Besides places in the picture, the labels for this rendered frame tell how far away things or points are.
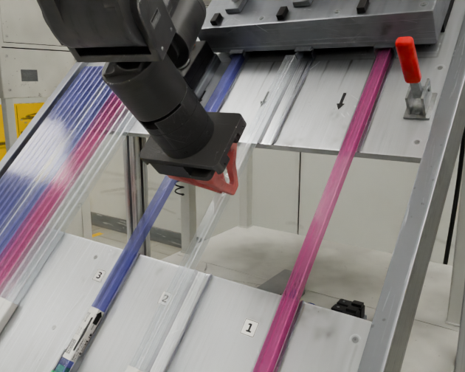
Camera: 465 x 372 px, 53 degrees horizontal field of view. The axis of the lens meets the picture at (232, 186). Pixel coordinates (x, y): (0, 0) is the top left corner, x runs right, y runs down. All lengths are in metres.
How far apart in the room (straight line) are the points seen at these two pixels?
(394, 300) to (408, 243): 0.06
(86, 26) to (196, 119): 0.13
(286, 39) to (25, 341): 0.51
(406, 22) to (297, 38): 0.14
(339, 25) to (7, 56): 1.34
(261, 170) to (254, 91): 1.96
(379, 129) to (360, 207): 1.85
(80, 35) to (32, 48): 1.46
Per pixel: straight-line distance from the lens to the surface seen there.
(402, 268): 0.45
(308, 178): 2.48
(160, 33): 0.38
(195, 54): 0.72
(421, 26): 0.61
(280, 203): 2.59
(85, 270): 0.63
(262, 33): 0.69
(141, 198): 1.13
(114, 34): 0.36
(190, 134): 0.44
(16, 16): 1.82
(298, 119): 0.60
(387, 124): 0.56
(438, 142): 0.52
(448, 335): 0.96
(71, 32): 0.38
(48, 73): 1.87
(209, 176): 0.46
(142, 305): 0.55
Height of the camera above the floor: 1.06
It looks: 13 degrees down
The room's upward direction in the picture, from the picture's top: straight up
